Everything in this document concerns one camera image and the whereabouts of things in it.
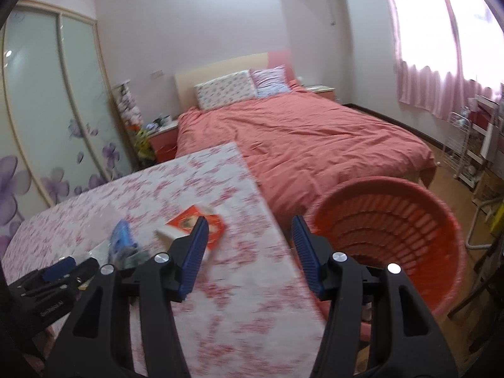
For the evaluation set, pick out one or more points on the blue packet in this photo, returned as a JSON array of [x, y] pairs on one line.
[[123, 238]]

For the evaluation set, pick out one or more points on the bed with salmon cover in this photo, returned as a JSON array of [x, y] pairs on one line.
[[315, 138]]

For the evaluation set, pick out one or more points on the striped pink pillow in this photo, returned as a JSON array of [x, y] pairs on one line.
[[271, 82]]

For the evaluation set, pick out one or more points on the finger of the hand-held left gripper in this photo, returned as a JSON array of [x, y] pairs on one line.
[[47, 307], [59, 269]]

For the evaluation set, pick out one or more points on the pink floral tablecloth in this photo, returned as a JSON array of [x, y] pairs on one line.
[[236, 303]]

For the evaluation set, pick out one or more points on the beige pink bed headboard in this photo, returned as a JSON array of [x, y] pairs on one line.
[[220, 69]]

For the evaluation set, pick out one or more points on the cardboard box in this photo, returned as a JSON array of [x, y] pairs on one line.
[[490, 187]]

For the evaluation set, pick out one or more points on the orange plastic basket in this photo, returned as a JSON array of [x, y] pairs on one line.
[[393, 212]]

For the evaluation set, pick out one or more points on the pink bare nightstand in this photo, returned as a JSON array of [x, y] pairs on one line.
[[321, 93]]

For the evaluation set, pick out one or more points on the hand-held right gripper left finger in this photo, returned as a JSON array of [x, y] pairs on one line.
[[193, 260]]

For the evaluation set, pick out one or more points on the hanging plush toys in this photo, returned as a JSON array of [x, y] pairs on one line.
[[128, 104]]

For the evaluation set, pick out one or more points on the white metal tube frame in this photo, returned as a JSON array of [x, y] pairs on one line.
[[472, 228]]

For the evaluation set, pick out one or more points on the red white paper box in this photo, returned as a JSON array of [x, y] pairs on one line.
[[185, 224]]

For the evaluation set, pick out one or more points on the yellow plush toy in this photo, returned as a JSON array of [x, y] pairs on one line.
[[143, 143]]

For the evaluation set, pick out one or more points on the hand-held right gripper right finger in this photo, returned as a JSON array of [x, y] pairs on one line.
[[309, 260]]

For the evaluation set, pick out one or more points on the grey-white garment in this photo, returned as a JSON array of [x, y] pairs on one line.
[[138, 260]]

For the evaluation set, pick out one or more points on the floral pillow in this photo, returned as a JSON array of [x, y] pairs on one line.
[[226, 89]]

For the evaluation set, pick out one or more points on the wardrobe with flower glass doors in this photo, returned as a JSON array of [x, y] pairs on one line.
[[39, 106]]

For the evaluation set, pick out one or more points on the pink curtain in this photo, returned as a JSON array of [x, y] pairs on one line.
[[425, 82]]

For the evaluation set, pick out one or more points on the pink nightstand with clutter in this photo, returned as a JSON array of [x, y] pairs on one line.
[[163, 143]]

